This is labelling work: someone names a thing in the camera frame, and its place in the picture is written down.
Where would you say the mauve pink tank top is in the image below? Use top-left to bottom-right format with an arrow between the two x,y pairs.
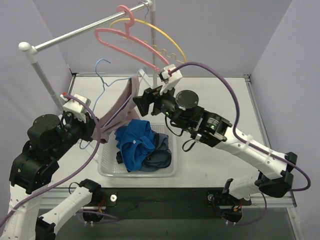
91,74 -> 140,143

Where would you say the royal blue tank top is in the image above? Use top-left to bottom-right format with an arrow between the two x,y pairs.
115,119 -> 155,172

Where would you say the light blue wire hanger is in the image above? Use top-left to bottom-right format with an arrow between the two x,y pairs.
79,58 -> 150,150

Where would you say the dark navy tank top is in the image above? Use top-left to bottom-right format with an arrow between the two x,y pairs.
115,132 -> 173,169

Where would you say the pink plastic hanger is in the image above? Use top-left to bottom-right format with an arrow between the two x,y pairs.
94,4 -> 171,73

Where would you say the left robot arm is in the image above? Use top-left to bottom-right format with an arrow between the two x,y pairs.
0,111 -> 102,240

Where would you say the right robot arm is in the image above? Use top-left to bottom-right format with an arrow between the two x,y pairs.
133,87 -> 297,204

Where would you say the white perforated plastic basket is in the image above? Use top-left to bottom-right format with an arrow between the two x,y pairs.
97,120 -> 178,178

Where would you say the white metal clothes rack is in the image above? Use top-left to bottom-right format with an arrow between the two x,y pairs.
17,0 -> 161,111

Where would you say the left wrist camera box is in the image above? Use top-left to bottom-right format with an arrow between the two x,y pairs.
60,92 -> 91,123

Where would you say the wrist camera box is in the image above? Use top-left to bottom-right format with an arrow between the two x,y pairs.
159,64 -> 183,96
60,92 -> 91,123

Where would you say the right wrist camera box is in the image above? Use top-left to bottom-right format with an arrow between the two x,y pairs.
159,64 -> 183,96

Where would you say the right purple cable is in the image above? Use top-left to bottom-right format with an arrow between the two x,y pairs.
169,61 -> 312,192

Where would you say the purple cable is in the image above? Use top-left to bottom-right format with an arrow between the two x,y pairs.
0,98 -> 102,231
169,61 -> 312,192

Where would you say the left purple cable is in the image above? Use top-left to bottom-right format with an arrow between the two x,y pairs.
0,98 -> 102,231

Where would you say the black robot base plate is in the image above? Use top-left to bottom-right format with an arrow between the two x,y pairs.
87,187 -> 241,220

